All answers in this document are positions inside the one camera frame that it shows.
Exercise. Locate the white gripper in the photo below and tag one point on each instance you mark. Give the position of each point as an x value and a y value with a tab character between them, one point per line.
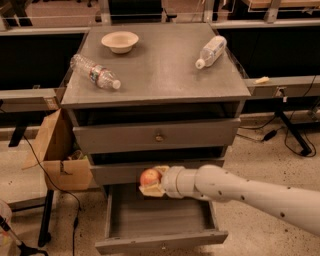
170	181

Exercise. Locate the red apple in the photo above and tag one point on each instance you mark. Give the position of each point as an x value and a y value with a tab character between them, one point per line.
149	176

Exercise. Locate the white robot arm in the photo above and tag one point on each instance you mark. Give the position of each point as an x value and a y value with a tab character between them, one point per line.
295	206

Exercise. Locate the grey middle drawer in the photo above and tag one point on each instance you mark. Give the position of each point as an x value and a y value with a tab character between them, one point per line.
124	173

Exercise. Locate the grey drawer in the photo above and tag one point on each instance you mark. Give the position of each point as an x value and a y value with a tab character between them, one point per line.
137	223
156	136
124	173

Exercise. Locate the grey bottom drawer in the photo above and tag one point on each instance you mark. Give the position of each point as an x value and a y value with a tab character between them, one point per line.
137	223

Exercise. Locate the grey top drawer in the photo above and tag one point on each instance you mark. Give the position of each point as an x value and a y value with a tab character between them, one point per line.
156	136

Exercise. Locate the grey drawer cabinet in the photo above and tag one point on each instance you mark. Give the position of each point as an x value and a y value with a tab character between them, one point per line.
159	83

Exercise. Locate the brown cardboard box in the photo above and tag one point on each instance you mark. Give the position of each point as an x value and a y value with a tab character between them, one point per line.
52	148

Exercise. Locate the clear bottle with label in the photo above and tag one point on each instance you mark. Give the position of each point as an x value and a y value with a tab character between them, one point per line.
95	73

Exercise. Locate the black table leg left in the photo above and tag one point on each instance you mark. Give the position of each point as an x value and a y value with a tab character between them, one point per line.
44	235

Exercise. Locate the black table leg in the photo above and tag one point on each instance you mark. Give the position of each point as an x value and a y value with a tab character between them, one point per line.
44	235
306	150

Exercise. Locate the cream ceramic bowl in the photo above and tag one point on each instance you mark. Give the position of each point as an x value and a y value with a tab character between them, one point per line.
120	42

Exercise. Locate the black table leg right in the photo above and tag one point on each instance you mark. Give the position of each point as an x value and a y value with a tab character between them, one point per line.
306	150

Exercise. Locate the small cream object on rail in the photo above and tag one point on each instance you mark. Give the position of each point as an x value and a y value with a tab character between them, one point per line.
261	80

